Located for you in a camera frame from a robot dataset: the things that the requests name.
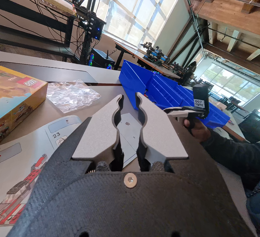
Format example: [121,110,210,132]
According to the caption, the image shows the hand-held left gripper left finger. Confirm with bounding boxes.
[71,94,125,173]

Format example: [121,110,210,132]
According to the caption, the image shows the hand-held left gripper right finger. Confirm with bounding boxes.
[135,92,189,173]

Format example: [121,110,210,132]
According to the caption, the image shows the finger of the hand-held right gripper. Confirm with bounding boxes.
[167,111,190,122]
[162,106,194,113]

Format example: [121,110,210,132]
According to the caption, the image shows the blue plastic bin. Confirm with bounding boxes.
[118,59,231,129]

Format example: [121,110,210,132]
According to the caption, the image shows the person's right forearm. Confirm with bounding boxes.
[201,128,260,190]

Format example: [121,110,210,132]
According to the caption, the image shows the grey desk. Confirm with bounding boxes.
[0,51,122,87]
[0,83,252,237]

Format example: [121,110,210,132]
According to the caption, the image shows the wooden robot desk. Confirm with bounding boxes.
[113,39,181,79]

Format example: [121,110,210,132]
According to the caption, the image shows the person's right hand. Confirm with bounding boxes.
[184,119,210,143]

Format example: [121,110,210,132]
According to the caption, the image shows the clear plastic bag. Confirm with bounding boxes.
[46,79,101,114]

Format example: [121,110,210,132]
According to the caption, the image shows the black blue robot arms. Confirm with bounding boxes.
[140,42,171,64]

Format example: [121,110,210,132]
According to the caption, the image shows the light blue instruction booklet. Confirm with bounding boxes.
[0,112,142,227]

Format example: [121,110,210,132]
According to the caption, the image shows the black computer with rainbow fans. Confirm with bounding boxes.
[88,48,115,70]

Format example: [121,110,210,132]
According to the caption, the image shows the yellow toy brick box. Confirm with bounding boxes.
[0,66,48,142]

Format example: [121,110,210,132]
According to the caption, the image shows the black metal rack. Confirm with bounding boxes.
[0,0,107,64]

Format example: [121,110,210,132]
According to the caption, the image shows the black power strip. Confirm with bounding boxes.
[87,13,106,41]

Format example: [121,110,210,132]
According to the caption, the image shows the person's blue jeans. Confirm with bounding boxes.
[245,186,260,229]

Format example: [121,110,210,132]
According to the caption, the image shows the large window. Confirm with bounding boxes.
[89,0,183,48]

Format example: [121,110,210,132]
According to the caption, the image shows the tilted display screen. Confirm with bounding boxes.
[33,0,78,18]

